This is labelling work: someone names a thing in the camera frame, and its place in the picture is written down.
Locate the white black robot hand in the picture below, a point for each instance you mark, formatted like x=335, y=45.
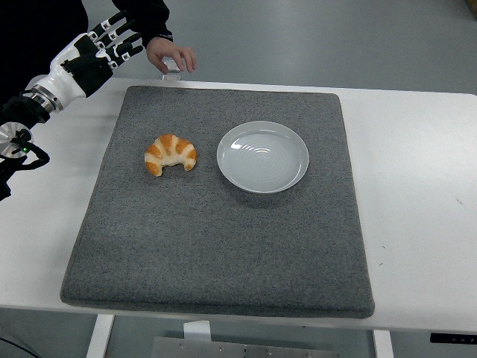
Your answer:
x=65, y=80

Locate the person's hand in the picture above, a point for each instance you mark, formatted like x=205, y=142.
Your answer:
x=167, y=52

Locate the orange croissant bread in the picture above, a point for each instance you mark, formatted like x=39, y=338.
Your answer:
x=169, y=151

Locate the white round plate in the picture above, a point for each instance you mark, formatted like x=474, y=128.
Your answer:
x=262, y=160

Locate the grey metal plate with screws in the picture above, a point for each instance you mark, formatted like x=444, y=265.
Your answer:
x=238, y=348

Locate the person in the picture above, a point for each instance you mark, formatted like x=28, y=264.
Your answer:
x=22, y=37

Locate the grey felt mat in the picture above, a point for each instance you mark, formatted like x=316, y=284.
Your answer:
x=208, y=242

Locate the white table leg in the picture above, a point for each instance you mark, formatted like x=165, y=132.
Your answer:
x=100, y=337
x=383, y=345

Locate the white paper tag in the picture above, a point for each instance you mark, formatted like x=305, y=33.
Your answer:
x=196, y=331

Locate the brown box corner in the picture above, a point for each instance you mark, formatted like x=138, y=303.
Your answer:
x=474, y=7

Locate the black table control panel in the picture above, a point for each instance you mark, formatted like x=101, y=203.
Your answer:
x=452, y=338

